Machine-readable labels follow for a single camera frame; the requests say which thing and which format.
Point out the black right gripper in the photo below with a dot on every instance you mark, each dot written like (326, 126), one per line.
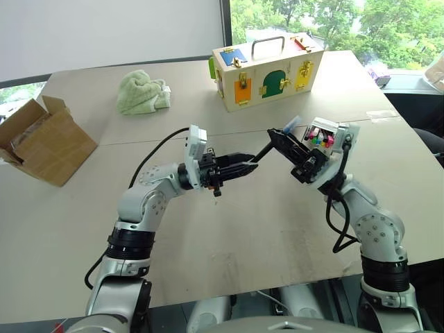
(308, 168)

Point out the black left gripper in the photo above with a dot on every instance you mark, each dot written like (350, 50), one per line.
(209, 168)

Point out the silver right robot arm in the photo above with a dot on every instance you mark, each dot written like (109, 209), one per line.
(378, 225)

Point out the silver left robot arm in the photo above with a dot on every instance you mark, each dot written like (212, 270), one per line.
(138, 204)

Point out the blue pen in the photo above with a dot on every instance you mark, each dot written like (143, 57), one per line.
(292, 124)

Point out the black pen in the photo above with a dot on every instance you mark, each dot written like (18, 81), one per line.
(262, 153)

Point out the pink marker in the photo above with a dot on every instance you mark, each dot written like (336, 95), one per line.
(316, 132)

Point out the box of coloured markers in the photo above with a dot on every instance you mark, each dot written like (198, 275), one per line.
(324, 125)

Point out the magenta marker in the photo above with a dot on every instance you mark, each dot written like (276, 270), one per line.
(330, 140)

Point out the wooden lock box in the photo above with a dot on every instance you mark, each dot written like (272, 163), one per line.
(256, 69)

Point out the purple packet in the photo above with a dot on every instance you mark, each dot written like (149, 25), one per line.
(378, 74)

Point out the green towel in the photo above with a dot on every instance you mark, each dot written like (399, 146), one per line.
(138, 93)

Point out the black chair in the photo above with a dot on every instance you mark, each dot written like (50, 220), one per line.
(431, 144)

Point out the silver rounded robot leg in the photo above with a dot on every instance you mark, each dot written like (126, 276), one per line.
(208, 314)
(300, 300)

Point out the brown paper bag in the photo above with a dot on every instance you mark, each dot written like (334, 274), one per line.
(435, 74)

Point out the grey robot chest plate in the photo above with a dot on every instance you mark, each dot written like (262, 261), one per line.
(284, 327)

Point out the brown cardboard box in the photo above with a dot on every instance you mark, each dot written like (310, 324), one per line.
(55, 152)

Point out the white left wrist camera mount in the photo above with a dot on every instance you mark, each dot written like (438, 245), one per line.
(194, 145)

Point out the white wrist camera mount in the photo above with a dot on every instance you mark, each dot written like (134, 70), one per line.
(338, 152)
(194, 145)

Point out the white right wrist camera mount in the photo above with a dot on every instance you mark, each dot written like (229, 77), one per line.
(338, 152)

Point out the black window frame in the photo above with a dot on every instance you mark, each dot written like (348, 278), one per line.
(227, 27)

